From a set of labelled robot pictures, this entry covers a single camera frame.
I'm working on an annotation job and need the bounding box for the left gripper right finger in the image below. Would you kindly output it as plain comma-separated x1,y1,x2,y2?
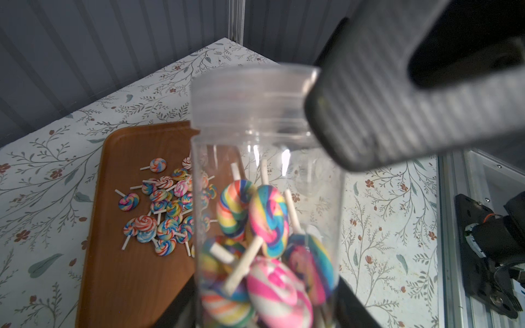
304,1,524,172

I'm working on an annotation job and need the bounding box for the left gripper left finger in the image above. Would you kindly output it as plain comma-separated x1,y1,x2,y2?
151,274,382,328

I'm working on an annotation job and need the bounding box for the pile of colourful lollipops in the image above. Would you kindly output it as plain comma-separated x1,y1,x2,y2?
114,157,194,257

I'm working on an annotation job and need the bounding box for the brown wooden tray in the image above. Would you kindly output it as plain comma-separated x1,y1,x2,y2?
76,122,196,327

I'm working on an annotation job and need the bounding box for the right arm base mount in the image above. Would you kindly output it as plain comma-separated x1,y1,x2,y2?
454,192,524,319

